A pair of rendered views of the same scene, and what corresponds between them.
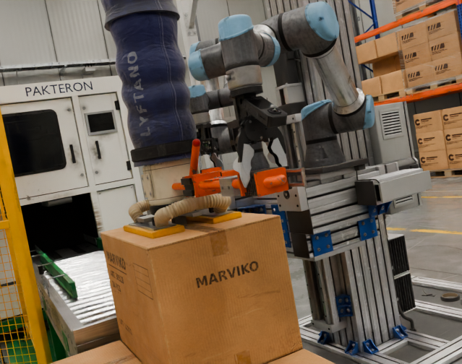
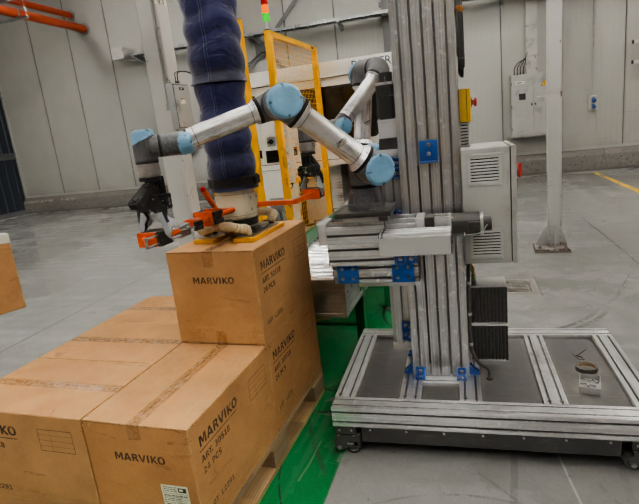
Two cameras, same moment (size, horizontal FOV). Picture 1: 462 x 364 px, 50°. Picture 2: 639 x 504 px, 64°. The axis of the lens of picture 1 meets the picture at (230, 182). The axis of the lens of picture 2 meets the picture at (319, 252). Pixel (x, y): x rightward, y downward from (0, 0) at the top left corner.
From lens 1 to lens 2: 1.71 m
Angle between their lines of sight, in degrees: 46
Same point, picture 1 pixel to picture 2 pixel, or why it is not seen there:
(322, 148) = (353, 194)
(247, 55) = (138, 158)
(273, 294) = (244, 302)
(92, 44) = not seen: outside the picture
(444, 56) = not seen: outside the picture
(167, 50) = (218, 110)
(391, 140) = (481, 188)
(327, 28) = (276, 110)
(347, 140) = (427, 182)
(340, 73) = (323, 139)
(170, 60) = not seen: hidden behind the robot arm
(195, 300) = (192, 290)
